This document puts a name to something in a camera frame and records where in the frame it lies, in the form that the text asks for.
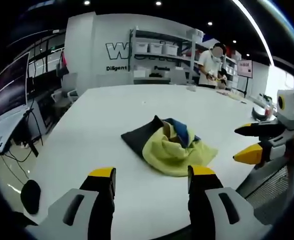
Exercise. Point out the large monitor screen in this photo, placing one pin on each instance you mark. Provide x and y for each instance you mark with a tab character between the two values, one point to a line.
10	87

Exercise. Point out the white side desk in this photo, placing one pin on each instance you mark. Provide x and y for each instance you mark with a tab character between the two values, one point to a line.
2	135

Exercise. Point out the red sign on stand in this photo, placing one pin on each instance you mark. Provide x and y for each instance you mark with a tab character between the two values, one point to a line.
245	68

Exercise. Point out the yellow blue dark garment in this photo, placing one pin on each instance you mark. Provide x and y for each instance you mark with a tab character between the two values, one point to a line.
172	147

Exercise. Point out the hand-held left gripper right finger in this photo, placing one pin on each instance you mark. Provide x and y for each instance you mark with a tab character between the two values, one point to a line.
212	205

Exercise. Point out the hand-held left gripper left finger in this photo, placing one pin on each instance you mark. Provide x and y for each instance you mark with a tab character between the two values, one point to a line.
87	205

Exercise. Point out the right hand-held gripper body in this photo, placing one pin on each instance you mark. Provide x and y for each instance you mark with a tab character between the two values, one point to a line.
288	112

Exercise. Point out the black curved object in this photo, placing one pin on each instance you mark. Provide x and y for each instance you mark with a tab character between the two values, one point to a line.
258	115

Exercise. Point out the white office chair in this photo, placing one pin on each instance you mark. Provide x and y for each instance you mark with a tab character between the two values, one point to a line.
70	86

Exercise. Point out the grey metal storage shelf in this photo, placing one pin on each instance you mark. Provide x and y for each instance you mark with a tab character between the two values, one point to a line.
165	53

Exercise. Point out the white storage bin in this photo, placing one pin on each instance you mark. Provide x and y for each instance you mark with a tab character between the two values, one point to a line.
155	48
170	49
143	47

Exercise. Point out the black round object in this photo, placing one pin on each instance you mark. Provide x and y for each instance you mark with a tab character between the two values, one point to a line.
30	196

